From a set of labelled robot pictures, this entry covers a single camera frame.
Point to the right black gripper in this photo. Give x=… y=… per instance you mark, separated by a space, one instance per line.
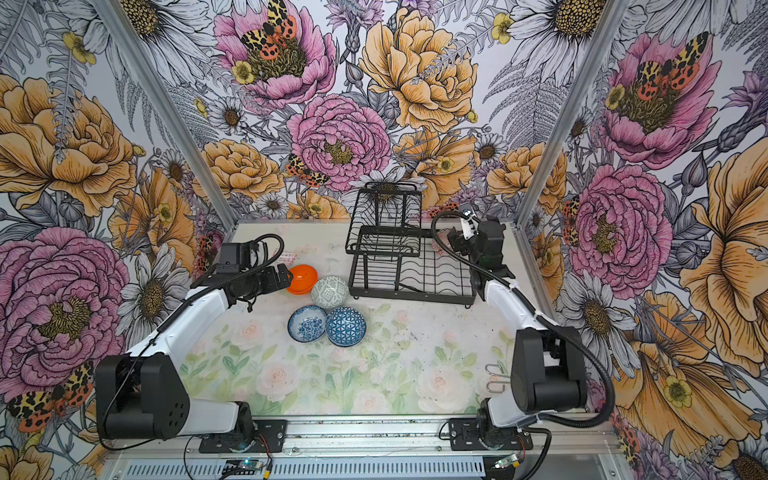
x=457 y=241

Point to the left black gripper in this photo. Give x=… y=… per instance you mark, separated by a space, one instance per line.
x=273 y=284

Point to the blue floral bowl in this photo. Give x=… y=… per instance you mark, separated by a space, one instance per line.
x=307 y=324

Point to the green patterned bowl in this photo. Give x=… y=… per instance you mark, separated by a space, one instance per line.
x=330 y=292

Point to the black wire dish rack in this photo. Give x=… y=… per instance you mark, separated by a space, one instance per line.
x=393 y=256

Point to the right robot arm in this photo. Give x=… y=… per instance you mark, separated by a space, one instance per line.
x=548 y=373

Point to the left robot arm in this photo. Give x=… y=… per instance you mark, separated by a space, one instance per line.
x=140 y=396

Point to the blue geometric bowl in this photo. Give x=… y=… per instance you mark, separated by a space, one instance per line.
x=345 y=326

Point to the green circuit board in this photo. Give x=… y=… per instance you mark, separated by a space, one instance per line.
x=247 y=467

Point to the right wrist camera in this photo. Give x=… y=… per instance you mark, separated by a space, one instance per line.
x=469 y=223

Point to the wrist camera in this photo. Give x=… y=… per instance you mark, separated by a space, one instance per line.
x=469 y=223
x=234 y=258

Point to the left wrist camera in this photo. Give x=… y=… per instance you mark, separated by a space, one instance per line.
x=234 y=258

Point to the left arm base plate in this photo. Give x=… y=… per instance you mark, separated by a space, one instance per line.
x=265 y=436

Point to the aluminium rail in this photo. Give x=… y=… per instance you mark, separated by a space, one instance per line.
x=336 y=436

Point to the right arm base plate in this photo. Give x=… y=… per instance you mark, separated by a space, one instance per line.
x=465 y=434

